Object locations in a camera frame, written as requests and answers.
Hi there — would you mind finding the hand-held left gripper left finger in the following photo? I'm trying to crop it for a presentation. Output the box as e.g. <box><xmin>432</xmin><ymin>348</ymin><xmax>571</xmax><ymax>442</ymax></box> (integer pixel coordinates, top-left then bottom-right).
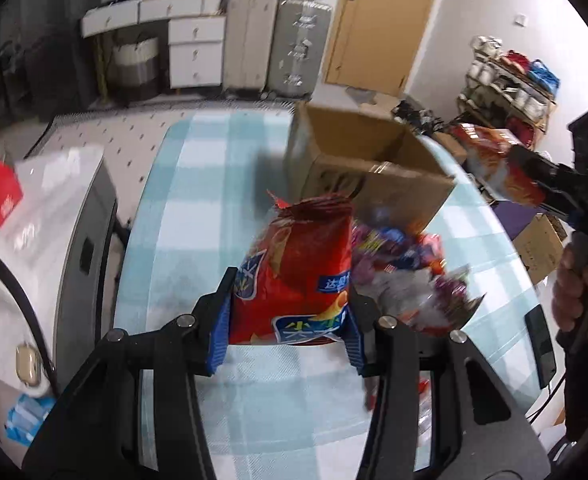
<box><xmin>21</xmin><ymin>266</ymin><xmax>238</xmax><ymax>480</ymax></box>

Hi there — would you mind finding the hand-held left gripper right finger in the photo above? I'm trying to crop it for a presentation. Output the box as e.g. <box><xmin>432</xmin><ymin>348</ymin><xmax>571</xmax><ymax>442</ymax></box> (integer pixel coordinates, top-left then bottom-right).
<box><xmin>343</xmin><ymin>284</ymin><xmax>550</xmax><ymax>480</ymax></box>

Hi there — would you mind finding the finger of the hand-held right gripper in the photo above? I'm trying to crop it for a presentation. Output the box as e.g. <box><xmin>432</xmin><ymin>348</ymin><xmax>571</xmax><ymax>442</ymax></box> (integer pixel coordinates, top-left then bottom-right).
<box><xmin>506</xmin><ymin>145</ymin><xmax>577</xmax><ymax>217</ymax></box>

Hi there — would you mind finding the orange red snack bag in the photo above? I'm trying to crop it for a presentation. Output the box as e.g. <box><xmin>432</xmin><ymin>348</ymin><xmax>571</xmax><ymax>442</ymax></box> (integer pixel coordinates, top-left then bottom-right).
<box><xmin>451</xmin><ymin>122</ymin><xmax>547</xmax><ymax>208</ymax></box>

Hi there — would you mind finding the pile of snack packets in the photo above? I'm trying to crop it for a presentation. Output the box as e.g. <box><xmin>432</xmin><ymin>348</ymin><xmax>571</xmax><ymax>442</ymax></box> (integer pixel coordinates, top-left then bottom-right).
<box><xmin>349</xmin><ymin>220</ymin><xmax>486</xmax><ymax>341</ymax></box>

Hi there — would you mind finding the brown cardboard box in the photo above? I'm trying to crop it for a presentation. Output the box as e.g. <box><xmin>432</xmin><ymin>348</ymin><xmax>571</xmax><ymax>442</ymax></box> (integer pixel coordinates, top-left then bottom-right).
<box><xmin>284</xmin><ymin>102</ymin><xmax>458</xmax><ymax>233</ymax></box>

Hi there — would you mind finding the person's right hand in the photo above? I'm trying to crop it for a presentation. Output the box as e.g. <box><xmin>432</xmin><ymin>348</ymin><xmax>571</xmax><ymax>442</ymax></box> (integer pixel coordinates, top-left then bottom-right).
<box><xmin>551</xmin><ymin>246</ymin><xmax>588</xmax><ymax>335</ymax></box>

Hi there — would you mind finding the small cardboard box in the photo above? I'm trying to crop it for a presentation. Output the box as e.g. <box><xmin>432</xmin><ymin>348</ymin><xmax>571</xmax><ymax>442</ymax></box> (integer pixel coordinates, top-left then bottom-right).
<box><xmin>513</xmin><ymin>214</ymin><xmax>566</xmax><ymax>286</ymax></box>

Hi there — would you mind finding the metal shelf rack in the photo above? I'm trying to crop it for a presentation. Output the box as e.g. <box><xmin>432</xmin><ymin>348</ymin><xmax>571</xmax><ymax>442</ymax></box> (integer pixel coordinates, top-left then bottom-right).
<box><xmin>455</xmin><ymin>35</ymin><xmax>561</xmax><ymax>147</ymax></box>

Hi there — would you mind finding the blue checked tablecloth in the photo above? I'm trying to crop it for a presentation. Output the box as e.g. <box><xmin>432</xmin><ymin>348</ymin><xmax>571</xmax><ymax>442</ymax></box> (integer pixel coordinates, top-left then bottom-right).
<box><xmin>114</xmin><ymin>107</ymin><xmax>565</xmax><ymax>480</ymax></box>

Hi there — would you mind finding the black smartphone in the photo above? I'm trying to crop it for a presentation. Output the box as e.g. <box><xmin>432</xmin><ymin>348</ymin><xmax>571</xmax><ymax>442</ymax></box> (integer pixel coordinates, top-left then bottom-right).
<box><xmin>523</xmin><ymin>304</ymin><xmax>558</xmax><ymax>390</ymax></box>

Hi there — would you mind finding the beige earbuds case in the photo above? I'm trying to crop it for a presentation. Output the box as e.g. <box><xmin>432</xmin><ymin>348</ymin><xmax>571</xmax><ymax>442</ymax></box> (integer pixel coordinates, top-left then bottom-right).
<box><xmin>16</xmin><ymin>344</ymin><xmax>43</xmax><ymax>387</ymax></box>

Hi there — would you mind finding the blue packet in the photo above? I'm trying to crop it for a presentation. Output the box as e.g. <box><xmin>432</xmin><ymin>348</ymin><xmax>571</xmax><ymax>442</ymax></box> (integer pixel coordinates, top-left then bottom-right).
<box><xmin>3</xmin><ymin>394</ymin><xmax>56</xmax><ymax>447</ymax></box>

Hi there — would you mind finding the white marble side table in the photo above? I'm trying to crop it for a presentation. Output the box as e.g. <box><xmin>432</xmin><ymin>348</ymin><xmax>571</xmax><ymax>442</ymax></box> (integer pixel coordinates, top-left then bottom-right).
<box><xmin>0</xmin><ymin>145</ymin><xmax>121</xmax><ymax>441</ymax></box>

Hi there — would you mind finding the wooden door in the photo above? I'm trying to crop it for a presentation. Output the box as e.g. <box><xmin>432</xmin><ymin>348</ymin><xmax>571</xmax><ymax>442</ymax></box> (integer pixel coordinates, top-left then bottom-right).
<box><xmin>324</xmin><ymin>0</ymin><xmax>446</xmax><ymax>99</ymax></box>

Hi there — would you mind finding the striped laundry basket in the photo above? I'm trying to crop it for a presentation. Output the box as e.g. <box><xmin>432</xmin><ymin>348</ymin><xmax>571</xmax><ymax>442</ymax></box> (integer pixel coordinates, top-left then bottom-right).
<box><xmin>108</xmin><ymin>36</ymin><xmax>163</xmax><ymax>104</ymax></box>

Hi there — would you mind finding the silver suitcase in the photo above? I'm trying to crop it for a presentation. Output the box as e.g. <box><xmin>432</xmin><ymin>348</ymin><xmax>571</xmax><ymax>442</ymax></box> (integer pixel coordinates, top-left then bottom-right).
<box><xmin>266</xmin><ymin>0</ymin><xmax>333</xmax><ymax>102</ymax></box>

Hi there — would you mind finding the white desk with drawers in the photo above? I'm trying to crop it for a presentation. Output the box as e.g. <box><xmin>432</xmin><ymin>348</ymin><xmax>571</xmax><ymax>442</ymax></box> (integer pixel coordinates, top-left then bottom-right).
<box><xmin>80</xmin><ymin>0</ymin><xmax>228</xmax><ymax>90</ymax></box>

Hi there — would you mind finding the beige suitcase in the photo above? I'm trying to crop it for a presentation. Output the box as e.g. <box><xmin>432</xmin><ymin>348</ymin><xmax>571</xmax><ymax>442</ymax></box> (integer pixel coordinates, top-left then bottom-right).
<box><xmin>222</xmin><ymin>0</ymin><xmax>279</xmax><ymax>97</ymax></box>

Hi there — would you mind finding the black cable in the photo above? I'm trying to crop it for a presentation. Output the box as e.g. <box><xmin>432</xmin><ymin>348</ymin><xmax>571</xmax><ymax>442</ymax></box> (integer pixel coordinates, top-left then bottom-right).
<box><xmin>0</xmin><ymin>234</ymin><xmax>61</xmax><ymax>397</ymax></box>

